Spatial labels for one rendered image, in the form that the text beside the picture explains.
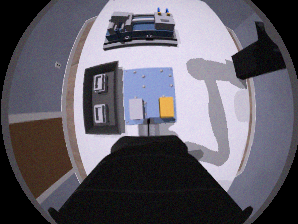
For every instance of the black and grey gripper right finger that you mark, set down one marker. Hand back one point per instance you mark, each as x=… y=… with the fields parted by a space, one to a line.
x=153 y=128

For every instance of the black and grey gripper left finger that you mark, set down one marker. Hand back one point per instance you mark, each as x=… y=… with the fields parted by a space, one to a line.
x=143 y=129

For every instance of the yellow brass block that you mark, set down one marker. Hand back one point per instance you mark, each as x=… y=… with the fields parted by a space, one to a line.
x=166 y=109

